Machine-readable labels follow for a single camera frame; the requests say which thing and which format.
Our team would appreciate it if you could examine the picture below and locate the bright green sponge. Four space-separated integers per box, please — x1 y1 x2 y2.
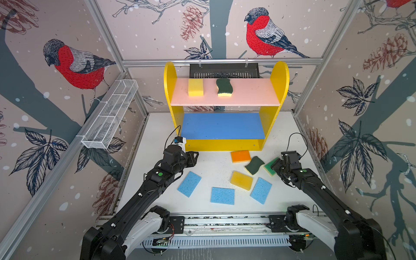
263 157 279 176

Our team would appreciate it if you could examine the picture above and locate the dark green wavy sponge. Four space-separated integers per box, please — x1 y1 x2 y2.
216 78 234 97
244 156 264 175

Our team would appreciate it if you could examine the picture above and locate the yellow orange-tinted sponge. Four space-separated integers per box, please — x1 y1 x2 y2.
230 171 253 191

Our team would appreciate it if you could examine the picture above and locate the plain yellow sponge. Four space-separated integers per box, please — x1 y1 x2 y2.
188 79 204 97

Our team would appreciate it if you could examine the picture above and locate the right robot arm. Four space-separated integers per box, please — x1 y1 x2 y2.
271 151 387 260

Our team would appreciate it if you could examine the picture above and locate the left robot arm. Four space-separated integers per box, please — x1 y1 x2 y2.
80 145 199 260

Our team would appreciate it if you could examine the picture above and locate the yellow shelf unit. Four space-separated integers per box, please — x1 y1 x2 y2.
164 61 290 152

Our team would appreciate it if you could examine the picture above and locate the left blue sponge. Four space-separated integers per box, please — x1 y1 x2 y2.
177 171 202 198

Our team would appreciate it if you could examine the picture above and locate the blue sponge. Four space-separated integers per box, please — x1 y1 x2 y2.
210 187 235 205
250 178 272 205
177 171 202 198

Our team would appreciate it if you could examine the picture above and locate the right blue sponge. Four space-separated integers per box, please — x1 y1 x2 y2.
250 178 272 205

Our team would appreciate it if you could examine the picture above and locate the orange sponge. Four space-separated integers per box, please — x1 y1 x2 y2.
231 150 251 164

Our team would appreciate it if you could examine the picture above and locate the middle blue sponge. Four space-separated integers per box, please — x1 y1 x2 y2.
210 187 235 205

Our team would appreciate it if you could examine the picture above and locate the black perforated metal tray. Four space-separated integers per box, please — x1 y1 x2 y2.
190 63 260 79

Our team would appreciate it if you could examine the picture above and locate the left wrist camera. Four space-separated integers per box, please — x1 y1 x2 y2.
173 136 186 146

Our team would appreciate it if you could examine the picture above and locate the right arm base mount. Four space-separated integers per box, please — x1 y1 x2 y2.
266 215 303 233

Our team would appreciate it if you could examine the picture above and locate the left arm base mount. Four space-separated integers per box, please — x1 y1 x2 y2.
152 216 185 235

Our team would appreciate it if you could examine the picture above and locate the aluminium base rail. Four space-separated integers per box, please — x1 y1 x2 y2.
92 212 345 238

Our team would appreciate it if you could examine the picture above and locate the white wire mesh basket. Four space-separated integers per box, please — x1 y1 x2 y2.
81 79 138 149

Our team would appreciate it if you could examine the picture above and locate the horizontal aluminium frame bar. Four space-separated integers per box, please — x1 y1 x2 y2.
121 57 323 68

